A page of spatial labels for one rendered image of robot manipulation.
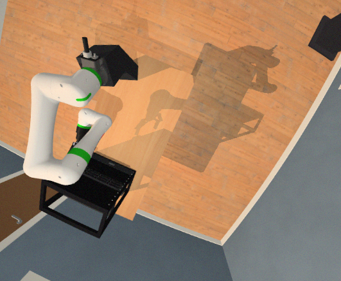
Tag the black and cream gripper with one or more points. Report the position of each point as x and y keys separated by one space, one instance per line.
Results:
x=78 y=138

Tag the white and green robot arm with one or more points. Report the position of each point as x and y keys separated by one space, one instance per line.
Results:
x=47 y=90

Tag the black server rack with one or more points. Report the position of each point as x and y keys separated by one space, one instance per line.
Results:
x=99 y=187

